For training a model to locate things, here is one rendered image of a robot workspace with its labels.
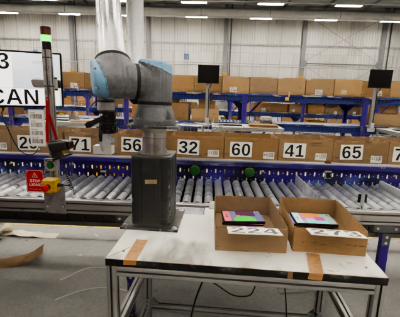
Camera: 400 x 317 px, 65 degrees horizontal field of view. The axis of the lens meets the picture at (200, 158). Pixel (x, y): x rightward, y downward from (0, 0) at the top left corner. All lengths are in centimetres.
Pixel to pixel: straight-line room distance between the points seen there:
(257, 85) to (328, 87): 148
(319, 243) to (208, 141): 121
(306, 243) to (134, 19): 127
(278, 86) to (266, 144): 467
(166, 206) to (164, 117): 39
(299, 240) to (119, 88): 93
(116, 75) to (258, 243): 87
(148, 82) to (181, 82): 547
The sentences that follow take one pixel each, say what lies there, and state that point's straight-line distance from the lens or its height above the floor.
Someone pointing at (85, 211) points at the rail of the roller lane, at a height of 68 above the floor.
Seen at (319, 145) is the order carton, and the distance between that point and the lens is 241.
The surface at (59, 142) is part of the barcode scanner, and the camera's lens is 179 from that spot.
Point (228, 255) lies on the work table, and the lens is 125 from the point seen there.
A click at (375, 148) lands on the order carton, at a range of 257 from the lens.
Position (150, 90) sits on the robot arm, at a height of 136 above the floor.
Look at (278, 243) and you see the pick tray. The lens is 129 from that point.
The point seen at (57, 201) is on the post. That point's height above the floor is 74.
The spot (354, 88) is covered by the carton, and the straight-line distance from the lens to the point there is 742.
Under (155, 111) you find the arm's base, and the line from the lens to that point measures 135.
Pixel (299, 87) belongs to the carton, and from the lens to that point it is 702.
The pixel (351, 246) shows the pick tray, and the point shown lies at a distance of 139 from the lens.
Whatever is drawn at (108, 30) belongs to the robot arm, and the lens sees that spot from 147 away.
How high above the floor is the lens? 135
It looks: 12 degrees down
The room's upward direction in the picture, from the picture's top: 2 degrees clockwise
